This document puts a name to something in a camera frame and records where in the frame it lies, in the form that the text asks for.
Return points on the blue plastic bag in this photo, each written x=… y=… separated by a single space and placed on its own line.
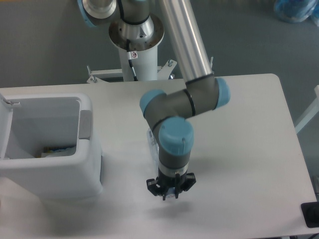
x=294 y=11

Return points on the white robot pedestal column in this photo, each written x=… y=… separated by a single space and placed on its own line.
x=133 y=41

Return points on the black device at table edge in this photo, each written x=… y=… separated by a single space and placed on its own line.
x=310 y=212

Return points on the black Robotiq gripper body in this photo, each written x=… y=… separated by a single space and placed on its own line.
x=169 y=182

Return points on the white trash can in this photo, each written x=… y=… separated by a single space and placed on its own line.
x=48 y=144

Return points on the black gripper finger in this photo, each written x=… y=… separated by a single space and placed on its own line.
x=157 y=189
x=183 y=183

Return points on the crushed clear plastic bottle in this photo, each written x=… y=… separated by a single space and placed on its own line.
x=154 y=150

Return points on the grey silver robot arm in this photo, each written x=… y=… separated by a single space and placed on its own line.
x=167 y=114

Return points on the white frame leg right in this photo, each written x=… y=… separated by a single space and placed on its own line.
x=308 y=113

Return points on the white base frame with bolts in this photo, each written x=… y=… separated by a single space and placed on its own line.
x=104 y=74

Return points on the trash inside the can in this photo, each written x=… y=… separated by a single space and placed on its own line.
x=58 y=151

